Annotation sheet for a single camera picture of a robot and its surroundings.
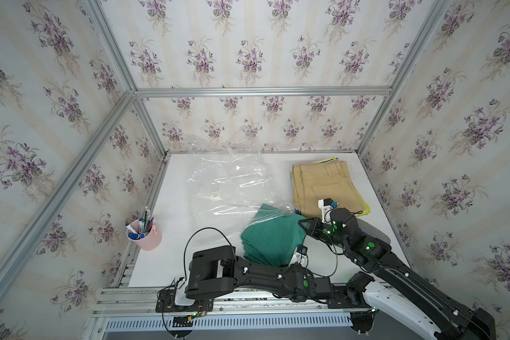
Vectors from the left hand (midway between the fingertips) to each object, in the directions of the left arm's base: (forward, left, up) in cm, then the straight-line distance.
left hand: (294, 277), depth 77 cm
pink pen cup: (+13, +56, +9) cm, 58 cm away
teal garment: (+15, +7, +1) cm, 17 cm away
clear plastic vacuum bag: (+45, +28, +1) cm, 53 cm away
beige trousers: (+35, -11, +13) cm, 38 cm away
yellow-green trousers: (+23, -32, +10) cm, 40 cm away
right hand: (+15, -2, +15) cm, 21 cm away
